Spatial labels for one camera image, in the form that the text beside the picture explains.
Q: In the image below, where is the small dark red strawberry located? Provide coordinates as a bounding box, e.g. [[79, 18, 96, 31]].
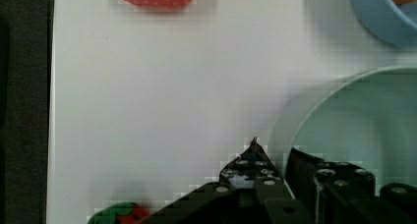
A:
[[87, 201, 150, 224]]

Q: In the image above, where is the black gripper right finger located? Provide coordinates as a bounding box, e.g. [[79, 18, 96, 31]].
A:
[[285, 148, 416, 224]]

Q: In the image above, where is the blue bowl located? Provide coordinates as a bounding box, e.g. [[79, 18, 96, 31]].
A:
[[349, 0, 417, 49]]

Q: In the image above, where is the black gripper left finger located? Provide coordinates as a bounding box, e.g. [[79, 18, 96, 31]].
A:
[[137, 136, 296, 224]]

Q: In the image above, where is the green mug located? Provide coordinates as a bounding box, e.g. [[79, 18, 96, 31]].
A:
[[268, 64, 417, 189]]

